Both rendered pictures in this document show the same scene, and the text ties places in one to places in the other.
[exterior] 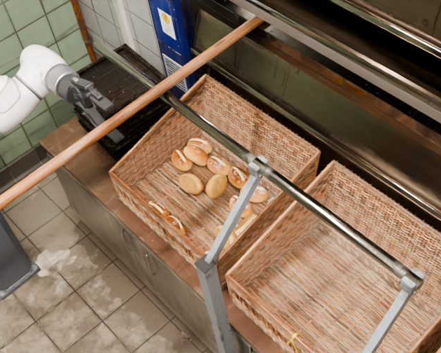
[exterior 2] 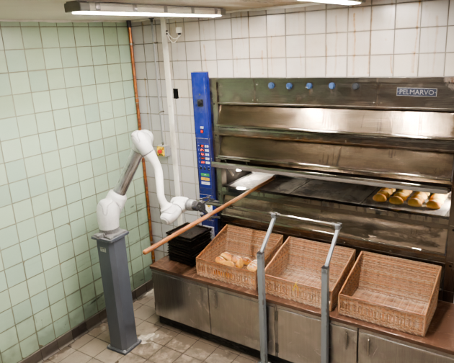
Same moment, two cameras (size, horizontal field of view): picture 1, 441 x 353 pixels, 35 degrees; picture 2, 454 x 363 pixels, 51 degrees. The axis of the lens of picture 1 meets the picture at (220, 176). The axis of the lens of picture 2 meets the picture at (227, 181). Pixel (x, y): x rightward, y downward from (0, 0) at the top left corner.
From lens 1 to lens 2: 2.22 m
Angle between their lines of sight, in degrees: 38
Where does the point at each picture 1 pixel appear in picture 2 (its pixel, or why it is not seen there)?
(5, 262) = (130, 330)
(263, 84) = (256, 216)
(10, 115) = (174, 215)
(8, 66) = not seen: hidden behind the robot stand
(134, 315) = (198, 348)
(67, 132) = (162, 261)
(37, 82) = (181, 204)
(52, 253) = (145, 335)
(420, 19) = (318, 160)
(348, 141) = (295, 223)
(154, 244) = (220, 284)
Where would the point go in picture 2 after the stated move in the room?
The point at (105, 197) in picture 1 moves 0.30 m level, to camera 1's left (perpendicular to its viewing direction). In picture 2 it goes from (190, 275) to (154, 284)
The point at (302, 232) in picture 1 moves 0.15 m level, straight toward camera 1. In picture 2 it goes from (281, 269) to (288, 277)
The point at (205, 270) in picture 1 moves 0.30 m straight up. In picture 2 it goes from (261, 253) to (260, 212)
